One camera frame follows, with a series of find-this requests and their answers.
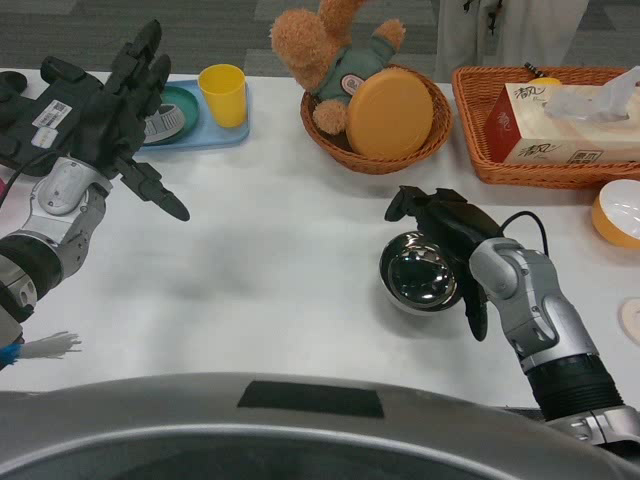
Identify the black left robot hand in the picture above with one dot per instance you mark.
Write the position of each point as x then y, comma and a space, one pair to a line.
92, 115

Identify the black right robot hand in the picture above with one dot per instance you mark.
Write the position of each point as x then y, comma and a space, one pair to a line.
455, 220

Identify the shiny metal bowl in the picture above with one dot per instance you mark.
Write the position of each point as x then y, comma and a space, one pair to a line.
415, 280

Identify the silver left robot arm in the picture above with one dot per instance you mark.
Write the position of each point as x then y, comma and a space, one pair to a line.
52, 190

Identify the orange bowl white inside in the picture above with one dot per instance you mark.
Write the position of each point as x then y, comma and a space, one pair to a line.
620, 205

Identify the grey ribbed cup mould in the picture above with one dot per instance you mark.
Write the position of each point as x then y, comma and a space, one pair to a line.
165, 122

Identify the round wicker basket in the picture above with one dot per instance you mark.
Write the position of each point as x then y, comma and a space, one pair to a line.
380, 162

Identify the teal round plate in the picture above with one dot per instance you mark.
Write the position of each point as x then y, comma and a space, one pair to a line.
189, 107

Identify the pink object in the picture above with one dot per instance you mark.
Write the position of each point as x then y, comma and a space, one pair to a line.
2, 189

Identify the red and cream tissue box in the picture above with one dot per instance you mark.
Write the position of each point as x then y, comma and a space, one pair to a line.
550, 142

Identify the orange round plate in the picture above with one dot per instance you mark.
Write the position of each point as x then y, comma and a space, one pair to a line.
390, 112

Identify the rectangular wicker basket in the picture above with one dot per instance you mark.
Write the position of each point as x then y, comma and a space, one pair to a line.
475, 95

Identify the light blue plastic tray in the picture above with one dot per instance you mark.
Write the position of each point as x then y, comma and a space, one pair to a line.
220, 137

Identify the yellow plastic cup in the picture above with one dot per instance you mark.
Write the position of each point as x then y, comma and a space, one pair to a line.
225, 100

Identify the small yellow object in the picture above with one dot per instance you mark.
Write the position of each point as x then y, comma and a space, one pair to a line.
547, 82

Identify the white tissue sheet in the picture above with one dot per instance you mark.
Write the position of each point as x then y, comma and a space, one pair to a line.
580, 102

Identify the person in white clothes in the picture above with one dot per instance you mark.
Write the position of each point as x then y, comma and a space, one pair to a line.
525, 32

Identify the cream round disc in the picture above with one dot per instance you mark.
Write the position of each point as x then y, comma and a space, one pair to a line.
631, 320

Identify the orange plush bunny toy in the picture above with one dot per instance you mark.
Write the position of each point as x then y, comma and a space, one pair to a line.
305, 42

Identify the blue and white brush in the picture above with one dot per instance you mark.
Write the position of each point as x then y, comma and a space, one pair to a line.
45, 346

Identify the silver robot chest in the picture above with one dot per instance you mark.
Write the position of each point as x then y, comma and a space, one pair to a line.
200, 422

